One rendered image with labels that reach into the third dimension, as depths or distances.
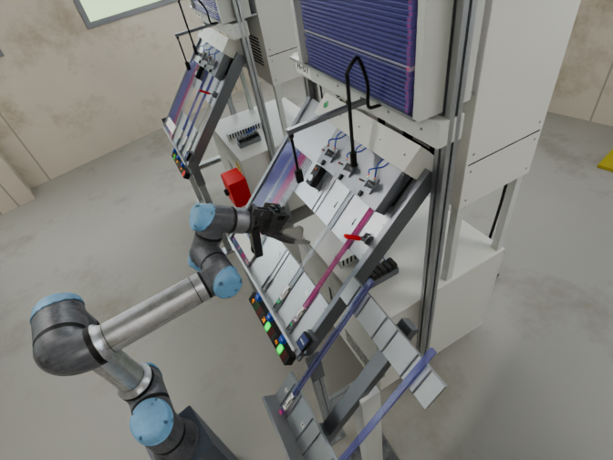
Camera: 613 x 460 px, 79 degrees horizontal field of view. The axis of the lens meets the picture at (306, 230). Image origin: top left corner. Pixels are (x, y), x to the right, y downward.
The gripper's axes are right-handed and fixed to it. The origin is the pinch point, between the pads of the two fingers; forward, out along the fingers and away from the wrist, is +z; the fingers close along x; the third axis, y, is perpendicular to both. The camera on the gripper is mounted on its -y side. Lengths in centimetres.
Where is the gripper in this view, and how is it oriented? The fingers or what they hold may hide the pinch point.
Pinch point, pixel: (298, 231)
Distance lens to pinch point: 119.7
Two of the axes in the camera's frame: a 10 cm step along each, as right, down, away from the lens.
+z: 8.0, 0.6, 6.0
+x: -4.8, -5.4, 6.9
